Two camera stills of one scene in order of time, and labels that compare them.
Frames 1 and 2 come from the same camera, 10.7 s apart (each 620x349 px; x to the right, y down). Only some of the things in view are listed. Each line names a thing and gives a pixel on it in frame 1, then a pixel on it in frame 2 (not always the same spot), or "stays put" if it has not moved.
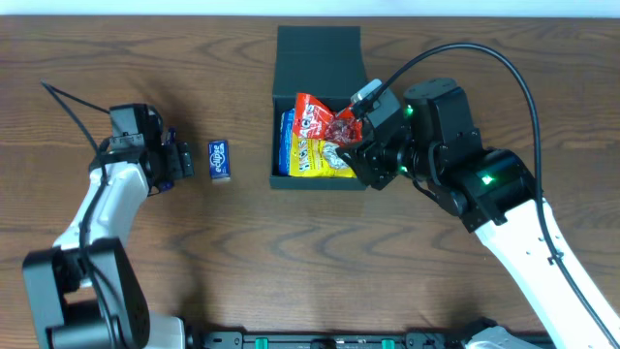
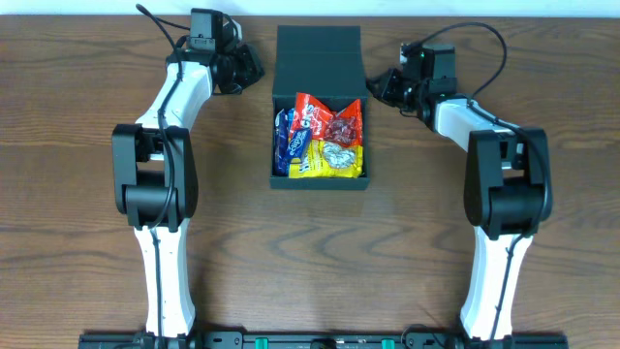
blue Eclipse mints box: x=219 y=160 -> x=297 y=143
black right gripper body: x=370 y=161 -> x=390 y=89
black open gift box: x=325 y=63 stays put
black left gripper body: x=179 y=162 -> x=248 y=61
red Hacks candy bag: x=315 y=120 stays put
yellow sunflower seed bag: x=311 y=157 stays put
